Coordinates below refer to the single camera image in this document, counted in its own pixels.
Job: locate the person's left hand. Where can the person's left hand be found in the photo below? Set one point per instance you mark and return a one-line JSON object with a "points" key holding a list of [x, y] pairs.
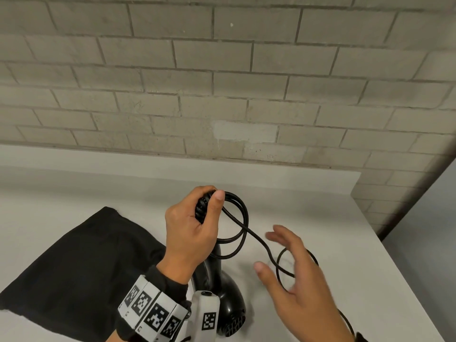
{"points": [[189, 235]]}

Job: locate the person's right hand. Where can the person's right hand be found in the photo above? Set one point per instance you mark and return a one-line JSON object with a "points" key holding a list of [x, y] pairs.
{"points": [[306, 295]]}

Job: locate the black hair dryer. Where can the black hair dryer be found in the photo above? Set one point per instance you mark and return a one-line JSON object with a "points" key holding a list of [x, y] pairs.
{"points": [[224, 292]]}

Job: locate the black cloth drawstring bag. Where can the black cloth drawstring bag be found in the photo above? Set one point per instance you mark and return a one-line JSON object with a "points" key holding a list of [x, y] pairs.
{"points": [[78, 270]]}

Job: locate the person's left forearm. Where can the person's left forearm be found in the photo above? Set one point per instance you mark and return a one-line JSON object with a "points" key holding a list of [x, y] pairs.
{"points": [[114, 337]]}

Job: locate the right wristband with markers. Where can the right wristband with markers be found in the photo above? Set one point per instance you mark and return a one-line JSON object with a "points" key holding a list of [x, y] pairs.
{"points": [[361, 337]]}

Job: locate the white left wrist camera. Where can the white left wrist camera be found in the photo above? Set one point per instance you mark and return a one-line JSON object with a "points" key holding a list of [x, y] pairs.
{"points": [[205, 317]]}

